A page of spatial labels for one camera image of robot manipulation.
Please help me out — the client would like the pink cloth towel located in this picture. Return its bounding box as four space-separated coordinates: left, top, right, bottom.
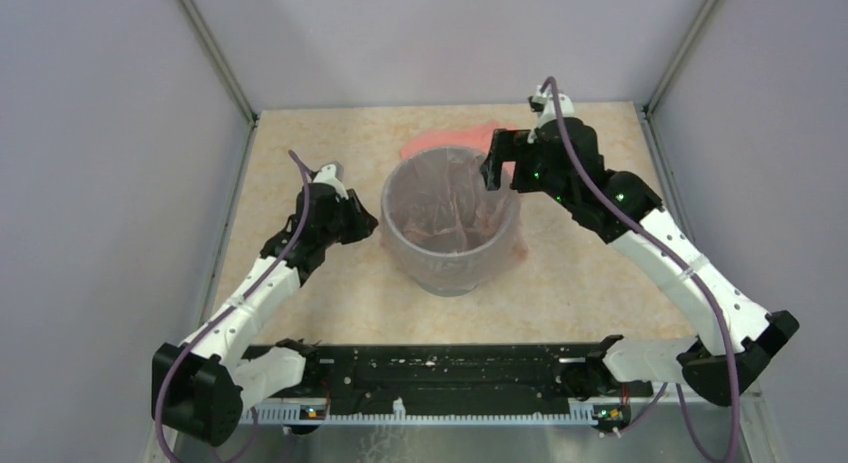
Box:
399 120 516 159

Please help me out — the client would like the translucent pink trash bag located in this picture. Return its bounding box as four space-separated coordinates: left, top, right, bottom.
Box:
378 147 531 289

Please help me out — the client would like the grey plastic trash bin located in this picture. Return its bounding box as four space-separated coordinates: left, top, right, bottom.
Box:
380 147 523 298

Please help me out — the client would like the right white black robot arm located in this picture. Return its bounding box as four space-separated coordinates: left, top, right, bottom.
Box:
480 117 799 407

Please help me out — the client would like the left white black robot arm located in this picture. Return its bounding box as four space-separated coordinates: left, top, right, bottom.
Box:
151 182 378 447

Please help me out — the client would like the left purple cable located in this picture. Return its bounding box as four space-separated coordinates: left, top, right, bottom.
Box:
153 149 319 463

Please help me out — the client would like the purple cable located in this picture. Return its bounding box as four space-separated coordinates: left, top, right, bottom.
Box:
153 149 319 463
539 75 742 463

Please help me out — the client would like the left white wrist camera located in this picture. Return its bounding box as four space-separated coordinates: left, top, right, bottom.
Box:
312 161 349 199

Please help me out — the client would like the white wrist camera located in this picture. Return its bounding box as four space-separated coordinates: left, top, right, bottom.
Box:
527 88 575 144
312 161 349 199

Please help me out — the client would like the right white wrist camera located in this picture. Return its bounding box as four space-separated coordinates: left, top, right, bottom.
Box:
527 88 575 144

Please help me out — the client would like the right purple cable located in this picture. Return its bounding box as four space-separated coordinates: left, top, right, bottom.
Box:
539 75 742 463

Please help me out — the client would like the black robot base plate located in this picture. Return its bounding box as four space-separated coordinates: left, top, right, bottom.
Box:
273 340 653 417

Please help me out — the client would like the white toothed cable strip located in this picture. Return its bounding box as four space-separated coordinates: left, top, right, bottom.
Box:
255 400 599 427

